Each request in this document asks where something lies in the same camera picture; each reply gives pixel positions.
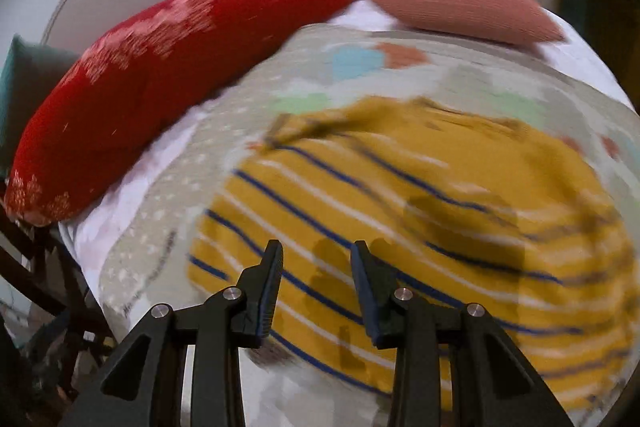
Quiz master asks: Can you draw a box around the printed pastel blanket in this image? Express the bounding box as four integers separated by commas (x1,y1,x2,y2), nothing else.
97,24,640,427

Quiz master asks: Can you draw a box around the yellow striped small shirt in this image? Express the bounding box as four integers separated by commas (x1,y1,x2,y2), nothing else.
187,96,637,413

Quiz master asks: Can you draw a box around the red patterned pillow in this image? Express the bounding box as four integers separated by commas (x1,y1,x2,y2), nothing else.
4,0,372,228

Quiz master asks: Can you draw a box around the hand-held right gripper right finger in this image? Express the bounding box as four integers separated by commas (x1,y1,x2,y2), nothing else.
350,240,576,427

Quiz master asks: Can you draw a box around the teal cushion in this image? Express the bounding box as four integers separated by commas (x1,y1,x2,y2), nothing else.
0,34,81,178

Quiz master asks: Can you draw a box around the white bed sheet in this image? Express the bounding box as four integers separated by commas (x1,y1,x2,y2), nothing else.
57,0,628,303

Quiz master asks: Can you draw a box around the dark wooden chair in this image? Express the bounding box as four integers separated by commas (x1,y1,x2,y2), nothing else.
0,182,118,400

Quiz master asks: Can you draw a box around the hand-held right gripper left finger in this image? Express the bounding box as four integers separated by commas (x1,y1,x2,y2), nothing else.
60,239,285,427

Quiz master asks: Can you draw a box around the pink ribbed pillow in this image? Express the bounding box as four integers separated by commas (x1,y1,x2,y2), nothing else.
367,0,566,45

